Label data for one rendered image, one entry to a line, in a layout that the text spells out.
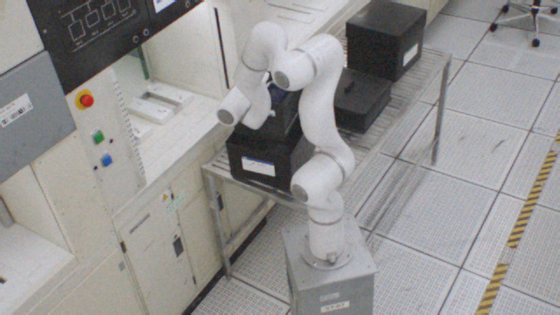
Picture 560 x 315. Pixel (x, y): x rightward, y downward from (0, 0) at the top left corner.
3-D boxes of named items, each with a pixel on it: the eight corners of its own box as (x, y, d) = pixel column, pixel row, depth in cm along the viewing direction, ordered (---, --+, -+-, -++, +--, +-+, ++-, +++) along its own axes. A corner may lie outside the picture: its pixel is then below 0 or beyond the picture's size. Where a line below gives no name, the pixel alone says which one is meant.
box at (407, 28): (395, 84, 278) (399, 37, 262) (344, 67, 292) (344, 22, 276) (423, 56, 295) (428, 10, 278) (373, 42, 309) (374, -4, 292)
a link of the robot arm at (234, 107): (259, 94, 198) (235, 80, 198) (242, 117, 189) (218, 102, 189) (250, 110, 204) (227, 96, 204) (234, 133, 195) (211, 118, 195)
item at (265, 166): (229, 175, 239) (223, 143, 227) (257, 134, 257) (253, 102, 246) (292, 190, 229) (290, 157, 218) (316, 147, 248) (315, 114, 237)
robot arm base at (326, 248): (361, 263, 200) (362, 227, 188) (307, 276, 198) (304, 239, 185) (344, 223, 214) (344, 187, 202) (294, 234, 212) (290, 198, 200)
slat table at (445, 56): (330, 332, 266) (327, 217, 217) (224, 279, 293) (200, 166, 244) (437, 164, 345) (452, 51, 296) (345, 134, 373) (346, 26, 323)
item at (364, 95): (364, 134, 252) (365, 109, 243) (304, 115, 265) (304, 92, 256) (392, 98, 270) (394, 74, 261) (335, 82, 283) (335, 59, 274)
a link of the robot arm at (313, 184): (351, 210, 193) (352, 155, 178) (315, 243, 184) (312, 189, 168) (323, 193, 200) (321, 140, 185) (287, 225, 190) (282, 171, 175)
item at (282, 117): (232, 140, 230) (220, 72, 210) (254, 110, 244) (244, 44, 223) (290, 151, 221) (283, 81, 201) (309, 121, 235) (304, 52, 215)
